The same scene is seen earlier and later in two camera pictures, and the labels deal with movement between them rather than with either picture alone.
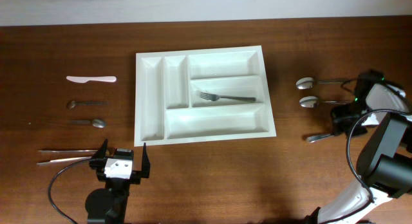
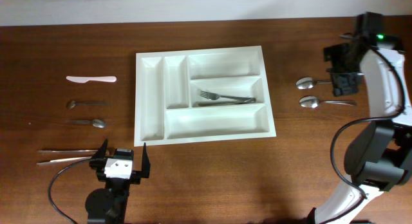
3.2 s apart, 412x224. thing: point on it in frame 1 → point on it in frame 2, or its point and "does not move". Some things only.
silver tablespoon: (306, 83) does not move
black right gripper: (336, 126) → (340, 85)
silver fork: (216, 97) does not move
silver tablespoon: (313, 101) does not move
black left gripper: (136, 175) does not move
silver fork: (312, 138) → (212, 103)
